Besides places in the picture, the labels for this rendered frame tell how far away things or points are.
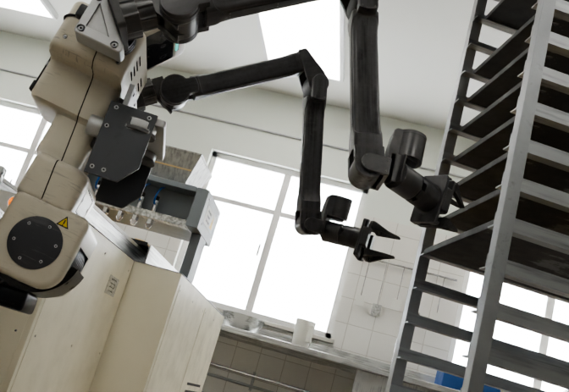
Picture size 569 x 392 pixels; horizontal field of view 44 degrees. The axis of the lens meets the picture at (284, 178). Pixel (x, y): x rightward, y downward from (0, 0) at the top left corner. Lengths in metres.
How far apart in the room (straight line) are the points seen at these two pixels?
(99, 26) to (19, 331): 0.97
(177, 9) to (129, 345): 1.57
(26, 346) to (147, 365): 0.70
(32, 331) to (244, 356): 3.75
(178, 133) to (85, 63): 4.76
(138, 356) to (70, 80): 1.37
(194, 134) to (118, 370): 3.79
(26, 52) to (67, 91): 5.55
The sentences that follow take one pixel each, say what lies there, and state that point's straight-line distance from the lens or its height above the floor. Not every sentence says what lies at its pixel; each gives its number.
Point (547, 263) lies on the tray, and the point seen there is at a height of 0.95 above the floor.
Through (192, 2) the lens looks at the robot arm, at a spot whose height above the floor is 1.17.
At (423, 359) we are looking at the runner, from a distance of 1.86.
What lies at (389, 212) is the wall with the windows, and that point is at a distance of 5.89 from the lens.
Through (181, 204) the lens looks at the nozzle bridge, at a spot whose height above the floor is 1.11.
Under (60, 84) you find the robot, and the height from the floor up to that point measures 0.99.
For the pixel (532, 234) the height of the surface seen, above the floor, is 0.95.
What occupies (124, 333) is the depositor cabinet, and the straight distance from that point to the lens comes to 2.72.
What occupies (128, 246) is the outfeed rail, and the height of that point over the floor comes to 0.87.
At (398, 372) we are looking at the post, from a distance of 1.84.
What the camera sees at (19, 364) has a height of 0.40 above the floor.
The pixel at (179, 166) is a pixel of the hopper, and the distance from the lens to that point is 2.87.
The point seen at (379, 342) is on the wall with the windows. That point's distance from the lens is 5.69.
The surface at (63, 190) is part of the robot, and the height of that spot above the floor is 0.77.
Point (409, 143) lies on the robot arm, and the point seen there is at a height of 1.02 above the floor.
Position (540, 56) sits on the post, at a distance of 1.65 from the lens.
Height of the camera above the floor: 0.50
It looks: 17 degrees up
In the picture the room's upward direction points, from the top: 16 degrees clockwise
